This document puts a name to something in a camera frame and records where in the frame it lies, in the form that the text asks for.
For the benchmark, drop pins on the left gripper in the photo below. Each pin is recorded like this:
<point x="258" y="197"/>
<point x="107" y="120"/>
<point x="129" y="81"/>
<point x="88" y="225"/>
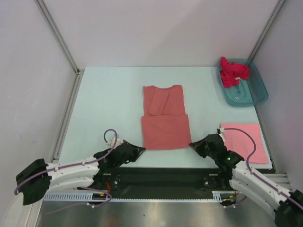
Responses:
<point x="138" y="151"/>

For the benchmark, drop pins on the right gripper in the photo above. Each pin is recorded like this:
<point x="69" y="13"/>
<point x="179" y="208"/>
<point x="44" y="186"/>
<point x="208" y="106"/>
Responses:
<point x="198" y="147"/>

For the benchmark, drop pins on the salmon t shirt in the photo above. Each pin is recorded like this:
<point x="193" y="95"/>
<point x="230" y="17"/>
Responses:
<point x="165" y="124"/>

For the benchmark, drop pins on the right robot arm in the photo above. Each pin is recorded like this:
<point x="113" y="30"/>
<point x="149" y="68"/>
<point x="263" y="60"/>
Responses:
<point x="284" y="205"/>

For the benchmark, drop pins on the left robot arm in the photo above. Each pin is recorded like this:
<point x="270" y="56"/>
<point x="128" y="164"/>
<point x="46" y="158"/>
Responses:
<point x="41" y="178"/>

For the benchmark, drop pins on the folded pink t shirt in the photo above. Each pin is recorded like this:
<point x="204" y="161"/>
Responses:
<point x="240" y="143"/>

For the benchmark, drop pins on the teal plastic bin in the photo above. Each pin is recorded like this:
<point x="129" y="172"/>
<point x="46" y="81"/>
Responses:
<point x="249" y="92"/>

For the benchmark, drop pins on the crimson t shirt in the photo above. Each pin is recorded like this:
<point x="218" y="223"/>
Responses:
<point x="232" y="73"/>

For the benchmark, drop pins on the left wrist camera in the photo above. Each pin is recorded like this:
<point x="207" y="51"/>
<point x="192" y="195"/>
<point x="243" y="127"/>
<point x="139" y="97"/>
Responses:
<point x="114" y="142"/>

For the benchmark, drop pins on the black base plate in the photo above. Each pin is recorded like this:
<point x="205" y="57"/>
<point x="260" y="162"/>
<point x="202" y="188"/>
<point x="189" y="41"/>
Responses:
<point x="162" y="183"/>

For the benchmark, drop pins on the left aluminium post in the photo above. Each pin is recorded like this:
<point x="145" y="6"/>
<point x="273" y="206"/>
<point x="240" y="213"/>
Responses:
<point x="56" y="33"/>

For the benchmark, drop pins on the aluminium post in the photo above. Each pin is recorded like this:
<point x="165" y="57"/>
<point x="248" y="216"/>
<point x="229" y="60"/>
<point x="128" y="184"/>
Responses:
<point x="265" y="31"/>
<point x="56" y="33"/>

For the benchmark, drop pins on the right aluminium post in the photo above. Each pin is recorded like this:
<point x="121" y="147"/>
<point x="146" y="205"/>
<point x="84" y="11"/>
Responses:
<point x="265" y="31"/>

